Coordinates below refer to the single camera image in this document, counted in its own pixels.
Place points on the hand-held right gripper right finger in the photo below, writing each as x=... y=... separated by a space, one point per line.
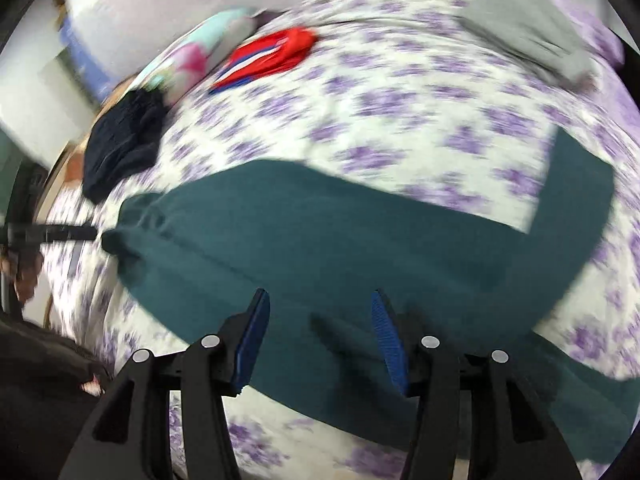
x=390 y=342

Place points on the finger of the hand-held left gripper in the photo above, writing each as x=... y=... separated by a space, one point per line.
x=55 y=234

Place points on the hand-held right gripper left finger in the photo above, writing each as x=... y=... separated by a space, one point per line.
x=251 y=341

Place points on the dark green pants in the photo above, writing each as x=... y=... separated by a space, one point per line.
x=320 y=240

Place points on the dark navy garment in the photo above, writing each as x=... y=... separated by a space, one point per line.
x=122 y=142

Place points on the black bag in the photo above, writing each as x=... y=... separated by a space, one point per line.
x=42 y=385

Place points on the pastel printed pillow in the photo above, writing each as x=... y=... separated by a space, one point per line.
x=200 y=57

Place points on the purple floral bed sheet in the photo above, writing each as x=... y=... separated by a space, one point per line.
x=380 y=100

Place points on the red striped garment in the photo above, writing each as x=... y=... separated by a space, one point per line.
x=265 y=57

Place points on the grey garment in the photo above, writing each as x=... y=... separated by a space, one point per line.
x=530 y=32

